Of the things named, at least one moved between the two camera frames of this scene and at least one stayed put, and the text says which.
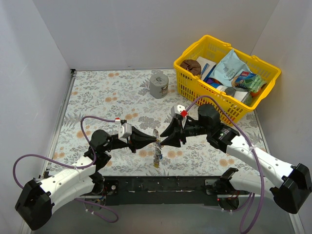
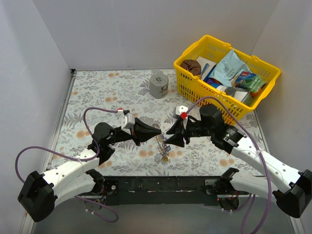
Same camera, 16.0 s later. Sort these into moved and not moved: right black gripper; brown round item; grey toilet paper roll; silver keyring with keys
Moved: silver keyring with keys
Not moved: right black gripper; grey toilet paper roll; brown round item
